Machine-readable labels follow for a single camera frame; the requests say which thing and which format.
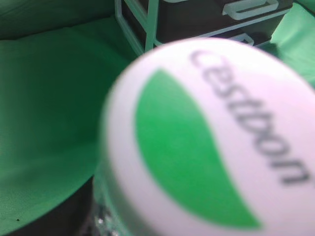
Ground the dark translucent middle drawer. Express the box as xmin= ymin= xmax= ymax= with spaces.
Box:
xmin=157 ymin=0 xmax=293 ymax=43

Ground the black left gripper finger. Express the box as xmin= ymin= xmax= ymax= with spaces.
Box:
xmin=0 ymin=177 xmax=93 ymax=236

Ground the clear plastic water bottle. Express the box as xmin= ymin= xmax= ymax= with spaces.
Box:
xmin=94 ymin=38 xmax=315 ymax=236

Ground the green cloth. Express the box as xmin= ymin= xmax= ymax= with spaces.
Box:
xmin=0 ymin=0 xmax=315 ymax=236

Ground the white drawer cabinet frame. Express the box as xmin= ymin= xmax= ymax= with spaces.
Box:
xmin=115 ymin=0 xmax=291 ymax=55

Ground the dark translucent bottom drawer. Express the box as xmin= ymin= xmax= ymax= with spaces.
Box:
xmin=229 ymin=25 xmax=276 ymax=46

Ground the dark translucent drawer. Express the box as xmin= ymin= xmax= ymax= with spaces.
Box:
xmin=157 ymin=0 xmax=293 ymax=43
xmin=229 ymin=25 xmax=276 ymax=46

